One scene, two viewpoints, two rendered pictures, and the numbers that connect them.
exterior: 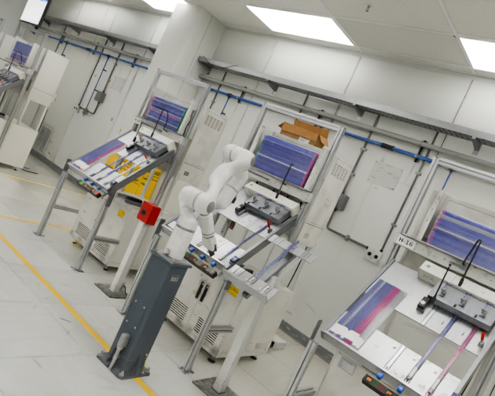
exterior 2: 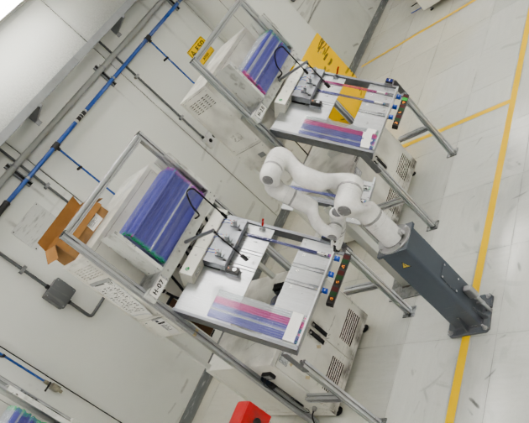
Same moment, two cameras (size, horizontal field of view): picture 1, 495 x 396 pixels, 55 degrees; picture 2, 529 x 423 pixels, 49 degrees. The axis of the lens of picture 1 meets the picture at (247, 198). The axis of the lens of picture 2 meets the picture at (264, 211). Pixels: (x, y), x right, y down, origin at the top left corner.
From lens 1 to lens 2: 3.81 m
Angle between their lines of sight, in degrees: 76
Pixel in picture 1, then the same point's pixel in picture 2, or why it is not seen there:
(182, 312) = (337, 365)
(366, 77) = not seen: outside the picture
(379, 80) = not seen: outside the picture
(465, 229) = (259, 62)
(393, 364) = (378, 112)
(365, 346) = (370, 127)
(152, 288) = (431, 253)
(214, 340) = (355, 315)
